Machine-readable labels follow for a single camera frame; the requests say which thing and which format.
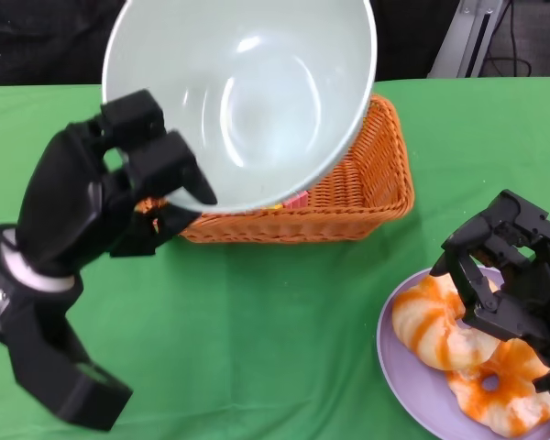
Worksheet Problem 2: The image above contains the black floor cable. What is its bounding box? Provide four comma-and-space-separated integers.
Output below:
483, 0, 533, 79

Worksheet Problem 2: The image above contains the green tablecloth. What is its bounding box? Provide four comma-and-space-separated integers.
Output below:
0, 75, 550, 440

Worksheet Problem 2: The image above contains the aluminium frame post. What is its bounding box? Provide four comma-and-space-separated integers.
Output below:
426, 0, 504, 82

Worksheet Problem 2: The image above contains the salmon pink cake slice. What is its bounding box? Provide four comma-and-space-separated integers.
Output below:
281, 190, 311, 211

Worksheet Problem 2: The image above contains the black backdrop curtain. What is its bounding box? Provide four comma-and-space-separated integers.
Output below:
0, 0, 459, 88

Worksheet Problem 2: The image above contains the orange wicker basket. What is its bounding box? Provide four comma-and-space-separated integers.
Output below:
135, 93, 416, 244

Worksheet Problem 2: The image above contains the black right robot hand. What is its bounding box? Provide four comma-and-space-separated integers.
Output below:
429, 189, 550, 395

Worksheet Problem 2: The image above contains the lavender round plate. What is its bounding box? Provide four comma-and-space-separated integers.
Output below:
376, 268, 550, 440

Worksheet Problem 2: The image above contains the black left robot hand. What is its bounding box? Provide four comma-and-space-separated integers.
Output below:
16, 89, 219, 279

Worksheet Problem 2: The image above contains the orange striped ring bread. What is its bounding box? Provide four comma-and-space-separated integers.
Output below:
391, 274, 501, 371
444, 338, 550, 436

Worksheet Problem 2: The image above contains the grey-green round bowl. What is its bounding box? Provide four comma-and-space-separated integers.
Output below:
101, 0, 378, 215

